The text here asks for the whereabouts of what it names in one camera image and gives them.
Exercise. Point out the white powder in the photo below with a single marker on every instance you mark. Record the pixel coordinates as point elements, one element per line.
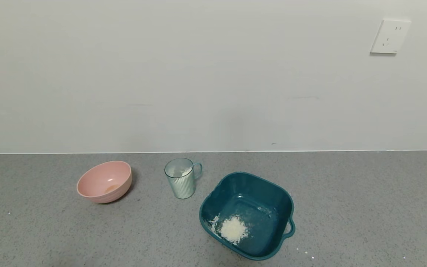
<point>232,230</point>

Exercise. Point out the pink plastic bowl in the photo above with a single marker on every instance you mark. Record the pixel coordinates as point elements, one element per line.
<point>102,178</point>

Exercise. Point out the teal square plastic basin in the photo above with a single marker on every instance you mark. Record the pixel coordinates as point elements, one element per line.
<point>261,200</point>

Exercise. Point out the white wall socket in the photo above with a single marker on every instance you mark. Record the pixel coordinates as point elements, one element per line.
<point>389,37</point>

